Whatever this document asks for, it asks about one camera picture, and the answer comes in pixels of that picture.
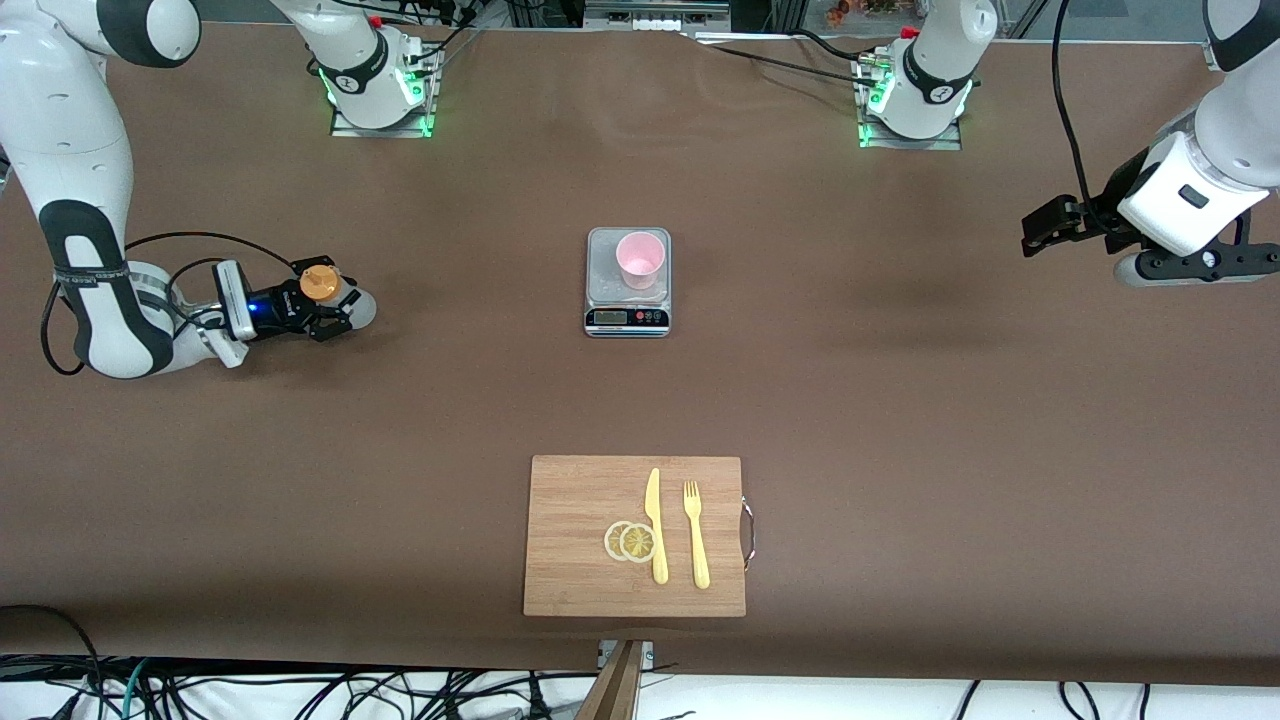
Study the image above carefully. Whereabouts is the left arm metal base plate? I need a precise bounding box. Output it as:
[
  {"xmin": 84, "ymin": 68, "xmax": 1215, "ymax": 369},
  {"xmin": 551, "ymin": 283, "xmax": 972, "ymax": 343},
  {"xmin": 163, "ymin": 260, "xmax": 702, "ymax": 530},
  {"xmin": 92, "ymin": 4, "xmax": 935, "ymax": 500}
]
[{"xmin": 857, "ymin": 55, "xmax": 963, "ymax": 151}]

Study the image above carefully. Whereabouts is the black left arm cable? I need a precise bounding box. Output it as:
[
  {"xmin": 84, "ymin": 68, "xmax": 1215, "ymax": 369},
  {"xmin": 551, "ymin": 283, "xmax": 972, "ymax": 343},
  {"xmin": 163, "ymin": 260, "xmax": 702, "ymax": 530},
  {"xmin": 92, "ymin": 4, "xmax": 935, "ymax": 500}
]
[{"xmin": 1050, "ymin": 0, "xmax": 1113, "ymax": 219}]

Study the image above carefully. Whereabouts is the black table cable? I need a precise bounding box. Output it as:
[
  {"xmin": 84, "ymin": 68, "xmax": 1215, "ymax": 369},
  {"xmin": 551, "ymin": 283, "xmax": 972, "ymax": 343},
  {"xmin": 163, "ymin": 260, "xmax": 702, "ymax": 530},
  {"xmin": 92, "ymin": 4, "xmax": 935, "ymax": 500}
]
[
  {"xmin": 690, "ymin": 38, "xmax": 881, "ymax": 89},
  {"xmin": 792, "ymin": 28, "xmax": 879, "ymax": 63}
]

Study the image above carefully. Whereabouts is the teal floor cable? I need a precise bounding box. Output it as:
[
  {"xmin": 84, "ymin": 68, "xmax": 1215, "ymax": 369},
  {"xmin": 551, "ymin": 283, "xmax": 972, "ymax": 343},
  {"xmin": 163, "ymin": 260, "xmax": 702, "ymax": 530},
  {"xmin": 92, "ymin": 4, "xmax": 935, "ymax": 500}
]
[{"xmin": 120, "ymin": 660, "xmax": 153, "ymax": 720}]

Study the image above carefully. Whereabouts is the silver digital kitchen scale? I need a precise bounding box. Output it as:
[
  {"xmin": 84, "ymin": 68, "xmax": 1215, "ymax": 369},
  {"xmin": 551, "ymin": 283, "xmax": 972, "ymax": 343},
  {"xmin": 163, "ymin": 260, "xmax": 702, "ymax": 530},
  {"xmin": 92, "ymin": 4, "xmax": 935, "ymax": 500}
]
[{"xmin": 584, "ymin": 227, "xmax": 672, "ymax": 339}]

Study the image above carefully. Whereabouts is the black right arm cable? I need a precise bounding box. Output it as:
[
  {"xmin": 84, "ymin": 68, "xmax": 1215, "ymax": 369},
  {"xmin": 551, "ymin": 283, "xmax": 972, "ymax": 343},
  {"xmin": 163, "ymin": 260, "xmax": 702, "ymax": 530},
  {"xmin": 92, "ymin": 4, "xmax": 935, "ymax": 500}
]
[{"xmin": 40, "ymin": 231, "xmax": 301, "ymax": 378}]

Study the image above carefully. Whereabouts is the yellow plastic knife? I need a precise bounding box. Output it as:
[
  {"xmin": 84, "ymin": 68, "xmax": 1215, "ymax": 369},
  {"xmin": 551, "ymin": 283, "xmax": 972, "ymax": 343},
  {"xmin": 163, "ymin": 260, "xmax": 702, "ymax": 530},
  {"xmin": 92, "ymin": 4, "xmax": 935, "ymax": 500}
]
[{"xmin": 644, "ymin": 467, "xmax": 670, "ymax": 586}]

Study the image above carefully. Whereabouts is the black floor cable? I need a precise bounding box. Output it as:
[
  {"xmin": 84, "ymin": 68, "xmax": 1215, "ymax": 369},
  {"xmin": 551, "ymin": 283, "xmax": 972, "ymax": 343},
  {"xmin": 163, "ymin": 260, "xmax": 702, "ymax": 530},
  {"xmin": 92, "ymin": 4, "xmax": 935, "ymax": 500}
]
[{"xmin": 0, "ymin": 604, "xmax": 107, "ymax": 720}]

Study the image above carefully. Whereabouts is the white power strip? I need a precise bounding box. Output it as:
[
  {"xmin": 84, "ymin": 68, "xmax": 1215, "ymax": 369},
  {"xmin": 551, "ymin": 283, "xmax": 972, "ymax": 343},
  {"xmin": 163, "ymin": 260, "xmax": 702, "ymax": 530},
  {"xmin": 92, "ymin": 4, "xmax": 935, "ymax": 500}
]
[{"xmin": 615, "ymin": 8, "xmax": 731, "ymax": 33}]

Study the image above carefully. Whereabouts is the pink plastic cup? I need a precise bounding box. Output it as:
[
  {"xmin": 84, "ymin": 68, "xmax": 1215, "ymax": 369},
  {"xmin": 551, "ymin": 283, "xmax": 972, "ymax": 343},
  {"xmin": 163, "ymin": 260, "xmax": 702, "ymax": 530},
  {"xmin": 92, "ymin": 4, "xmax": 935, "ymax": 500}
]
[{"xmin": 615, "ymin": 231, "xmax": 668, "ymax": 292}]

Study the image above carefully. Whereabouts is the translucent sauce bottle orange cap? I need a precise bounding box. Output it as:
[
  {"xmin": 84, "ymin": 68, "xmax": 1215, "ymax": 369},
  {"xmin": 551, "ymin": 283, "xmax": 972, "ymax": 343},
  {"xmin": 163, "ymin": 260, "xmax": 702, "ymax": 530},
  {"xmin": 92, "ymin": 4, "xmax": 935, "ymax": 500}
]
[{"xmin": 298, "ymin": 262, "xmax": 379, "ymax": 333}]

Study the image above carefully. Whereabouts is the yellow plastic fork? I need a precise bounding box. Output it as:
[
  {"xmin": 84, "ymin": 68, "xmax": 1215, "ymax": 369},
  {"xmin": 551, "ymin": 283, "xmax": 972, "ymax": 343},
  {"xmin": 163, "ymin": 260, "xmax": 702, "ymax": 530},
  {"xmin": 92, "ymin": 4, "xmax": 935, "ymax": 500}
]
[{"xmin": 683, "ymin": 480, "xmax": 712, "ymax": 590}]

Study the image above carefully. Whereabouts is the wooden cutting board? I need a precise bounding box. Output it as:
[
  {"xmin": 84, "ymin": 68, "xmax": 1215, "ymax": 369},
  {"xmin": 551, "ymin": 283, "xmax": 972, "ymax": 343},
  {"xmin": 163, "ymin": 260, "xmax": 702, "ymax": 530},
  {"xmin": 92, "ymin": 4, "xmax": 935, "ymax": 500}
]
[{"xmin": 523, "ymin": 455, "xmax": 748, "ymax": 618}]

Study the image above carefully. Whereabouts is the wooden post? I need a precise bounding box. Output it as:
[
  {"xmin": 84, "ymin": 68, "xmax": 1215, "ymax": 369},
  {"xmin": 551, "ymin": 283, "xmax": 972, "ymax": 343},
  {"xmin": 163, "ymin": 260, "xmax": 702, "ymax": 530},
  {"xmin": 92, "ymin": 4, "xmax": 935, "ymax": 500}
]
[{"xmin": 575, "ymin": 640, "xmax": 646, "ymax": 720}]

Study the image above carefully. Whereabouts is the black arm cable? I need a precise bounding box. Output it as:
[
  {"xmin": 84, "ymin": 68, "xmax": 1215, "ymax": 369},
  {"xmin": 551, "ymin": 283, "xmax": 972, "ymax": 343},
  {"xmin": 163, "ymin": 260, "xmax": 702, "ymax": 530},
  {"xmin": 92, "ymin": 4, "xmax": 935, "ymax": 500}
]
[
  {"xmin": 1050, "ymin": 0, "xmax": 1113, "ymax": 219},
  {"xmin": 40, "ymin": 231, "xmax": 301, "ymax": 378}
]

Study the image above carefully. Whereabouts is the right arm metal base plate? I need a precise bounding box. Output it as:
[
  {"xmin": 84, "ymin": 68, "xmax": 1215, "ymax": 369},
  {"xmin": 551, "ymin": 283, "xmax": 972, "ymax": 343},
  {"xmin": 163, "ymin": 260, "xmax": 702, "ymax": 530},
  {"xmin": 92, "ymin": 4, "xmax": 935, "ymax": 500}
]
[{"xmin": 330, "ymin": 40, "xmax": 441, "ymax": 139}]

